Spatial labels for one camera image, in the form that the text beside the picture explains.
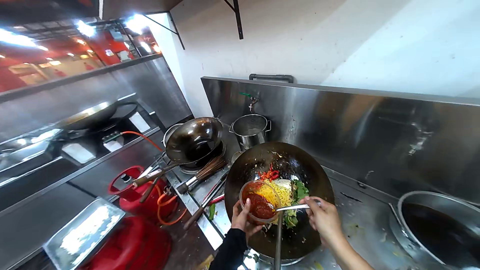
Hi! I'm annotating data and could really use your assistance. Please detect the steel partition panel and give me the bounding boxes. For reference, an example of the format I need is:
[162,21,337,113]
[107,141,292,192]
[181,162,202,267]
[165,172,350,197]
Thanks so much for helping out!
[0,53,193,144]

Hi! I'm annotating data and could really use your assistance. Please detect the sliced red chilies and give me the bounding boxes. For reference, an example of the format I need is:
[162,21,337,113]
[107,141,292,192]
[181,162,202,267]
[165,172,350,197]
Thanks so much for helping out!
[257,164,280,182]

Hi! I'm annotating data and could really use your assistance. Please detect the wide steel pot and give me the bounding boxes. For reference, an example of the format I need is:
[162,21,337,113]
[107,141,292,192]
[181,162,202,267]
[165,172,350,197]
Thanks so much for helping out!
[388,190,480,270]

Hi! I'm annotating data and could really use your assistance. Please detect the person's right forearm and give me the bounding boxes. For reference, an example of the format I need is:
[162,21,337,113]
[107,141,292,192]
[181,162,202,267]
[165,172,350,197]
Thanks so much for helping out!
[322,231,375,270]

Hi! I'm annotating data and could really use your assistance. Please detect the dark brown liquid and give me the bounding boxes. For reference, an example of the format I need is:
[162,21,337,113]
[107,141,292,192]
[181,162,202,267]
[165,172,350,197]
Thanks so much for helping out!
[401,203,480,270]

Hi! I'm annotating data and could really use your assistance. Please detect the green leafy vegetables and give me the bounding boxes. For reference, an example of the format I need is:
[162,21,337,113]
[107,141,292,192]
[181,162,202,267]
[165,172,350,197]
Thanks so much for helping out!
[283,179,310,229]

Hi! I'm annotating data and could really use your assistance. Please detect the long grey utensil handle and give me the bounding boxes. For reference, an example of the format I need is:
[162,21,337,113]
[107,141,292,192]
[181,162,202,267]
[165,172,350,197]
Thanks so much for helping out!
[275,211,284,270]

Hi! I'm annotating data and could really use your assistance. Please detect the large dark wok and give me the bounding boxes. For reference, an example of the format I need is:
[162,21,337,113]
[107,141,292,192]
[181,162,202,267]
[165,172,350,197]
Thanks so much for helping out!
[224,141,335,260]

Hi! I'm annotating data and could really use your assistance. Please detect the ladle with wooden handle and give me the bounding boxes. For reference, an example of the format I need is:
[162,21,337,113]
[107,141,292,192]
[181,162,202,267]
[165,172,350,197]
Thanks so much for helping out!
[184,170,229,230]

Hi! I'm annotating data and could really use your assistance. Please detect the tall steel pot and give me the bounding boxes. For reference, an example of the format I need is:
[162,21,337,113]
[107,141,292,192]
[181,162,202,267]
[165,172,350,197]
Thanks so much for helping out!
[229,113,272,151]

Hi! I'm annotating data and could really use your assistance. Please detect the red chili paste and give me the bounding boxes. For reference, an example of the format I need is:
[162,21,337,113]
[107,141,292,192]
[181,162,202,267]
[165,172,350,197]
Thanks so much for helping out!
[244,192,277,220]

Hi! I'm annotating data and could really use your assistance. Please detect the steel stove with wok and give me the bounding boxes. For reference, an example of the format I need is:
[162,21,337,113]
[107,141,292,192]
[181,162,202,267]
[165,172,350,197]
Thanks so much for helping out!
[0,92,162,188]

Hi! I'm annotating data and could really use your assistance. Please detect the steel splashback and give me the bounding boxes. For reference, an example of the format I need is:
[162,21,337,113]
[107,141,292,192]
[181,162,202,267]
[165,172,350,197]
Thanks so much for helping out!
[200,76,480,206]

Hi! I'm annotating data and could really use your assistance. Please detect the round silver pot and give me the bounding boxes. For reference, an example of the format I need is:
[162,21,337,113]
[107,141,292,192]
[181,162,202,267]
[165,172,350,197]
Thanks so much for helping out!
[162,123,184,148]

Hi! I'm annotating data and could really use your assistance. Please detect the person's left forearm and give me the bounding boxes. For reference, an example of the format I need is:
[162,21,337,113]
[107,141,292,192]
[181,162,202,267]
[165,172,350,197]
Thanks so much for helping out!
[209,228,249,270]

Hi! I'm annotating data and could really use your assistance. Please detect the clear plastic tub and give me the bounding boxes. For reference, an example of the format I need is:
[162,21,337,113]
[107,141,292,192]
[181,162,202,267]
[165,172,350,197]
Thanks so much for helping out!
[239,180,281,224]

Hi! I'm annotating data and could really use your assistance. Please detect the black wall bracket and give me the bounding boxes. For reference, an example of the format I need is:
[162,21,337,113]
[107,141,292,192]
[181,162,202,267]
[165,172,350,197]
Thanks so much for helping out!
[142,11,186,50]
[223,0,244,40]

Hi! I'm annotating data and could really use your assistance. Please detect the tap with green lever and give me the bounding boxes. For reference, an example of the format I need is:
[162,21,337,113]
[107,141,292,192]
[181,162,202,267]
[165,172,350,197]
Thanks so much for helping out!
[239,92,260,113]

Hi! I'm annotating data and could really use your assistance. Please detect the steel stove counter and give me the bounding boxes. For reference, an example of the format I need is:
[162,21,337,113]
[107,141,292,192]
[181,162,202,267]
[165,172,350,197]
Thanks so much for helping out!
[163,121,447,270]

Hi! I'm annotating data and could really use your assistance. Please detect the person's right hand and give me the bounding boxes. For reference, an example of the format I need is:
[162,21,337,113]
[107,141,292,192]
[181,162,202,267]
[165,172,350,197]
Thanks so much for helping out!
[299,196,343,247]

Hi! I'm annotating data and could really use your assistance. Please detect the yellow noodles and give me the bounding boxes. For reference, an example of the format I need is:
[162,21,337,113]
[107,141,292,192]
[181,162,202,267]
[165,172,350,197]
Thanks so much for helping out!
[259,179,298,226]

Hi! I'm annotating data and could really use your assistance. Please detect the dark grey wall pipe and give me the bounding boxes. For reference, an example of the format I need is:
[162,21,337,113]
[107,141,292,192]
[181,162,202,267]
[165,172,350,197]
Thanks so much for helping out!
[249,73,295,84]

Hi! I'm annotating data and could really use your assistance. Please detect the person's left hand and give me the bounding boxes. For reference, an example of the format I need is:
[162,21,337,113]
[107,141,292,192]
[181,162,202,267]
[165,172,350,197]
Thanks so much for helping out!
[231,198,264,242]

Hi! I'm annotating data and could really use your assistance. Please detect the silver metal spoon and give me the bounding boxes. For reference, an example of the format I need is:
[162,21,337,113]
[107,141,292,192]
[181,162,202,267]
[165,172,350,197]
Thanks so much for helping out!
[276,202,322,212]

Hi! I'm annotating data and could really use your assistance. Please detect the rectangular steel tray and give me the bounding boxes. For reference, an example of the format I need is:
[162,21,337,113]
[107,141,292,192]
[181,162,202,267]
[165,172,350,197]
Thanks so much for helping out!
[43,197,126,270]

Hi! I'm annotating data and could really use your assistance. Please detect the dark wok with wooden handle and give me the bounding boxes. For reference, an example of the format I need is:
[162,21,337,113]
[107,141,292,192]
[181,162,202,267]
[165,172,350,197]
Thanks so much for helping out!
[133,116,224,188]

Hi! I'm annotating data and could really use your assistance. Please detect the orange gas hose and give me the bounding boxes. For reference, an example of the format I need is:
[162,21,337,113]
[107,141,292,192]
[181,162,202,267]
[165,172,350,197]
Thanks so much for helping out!
[121,130,188,226]

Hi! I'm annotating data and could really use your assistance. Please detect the bamboo wok brush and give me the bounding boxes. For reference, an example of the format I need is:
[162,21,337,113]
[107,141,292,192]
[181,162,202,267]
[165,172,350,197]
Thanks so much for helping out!
[177,155,227,195]

